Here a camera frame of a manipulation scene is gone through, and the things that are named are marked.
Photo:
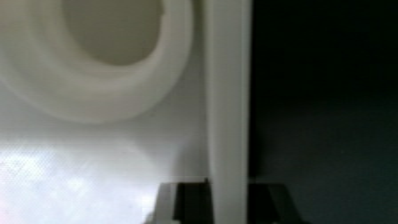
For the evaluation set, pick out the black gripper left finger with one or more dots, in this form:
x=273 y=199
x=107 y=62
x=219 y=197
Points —
x=184 y=205

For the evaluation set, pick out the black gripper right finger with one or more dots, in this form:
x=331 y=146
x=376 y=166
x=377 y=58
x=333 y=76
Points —
x=271 y=204

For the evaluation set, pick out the white square tabletop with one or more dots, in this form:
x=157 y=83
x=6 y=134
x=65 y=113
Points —
x=123 y=107

